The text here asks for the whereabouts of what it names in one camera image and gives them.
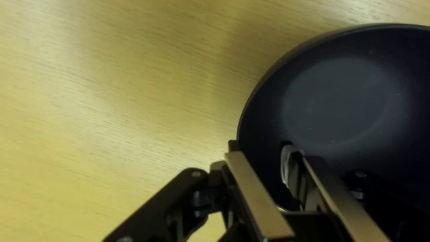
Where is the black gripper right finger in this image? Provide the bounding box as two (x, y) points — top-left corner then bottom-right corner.
(279, 144), (430, 242)

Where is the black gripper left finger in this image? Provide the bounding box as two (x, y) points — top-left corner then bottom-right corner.
(101, 150), (299, 242)

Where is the black bowl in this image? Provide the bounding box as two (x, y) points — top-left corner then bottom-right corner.
(234, 23), (430, 242)

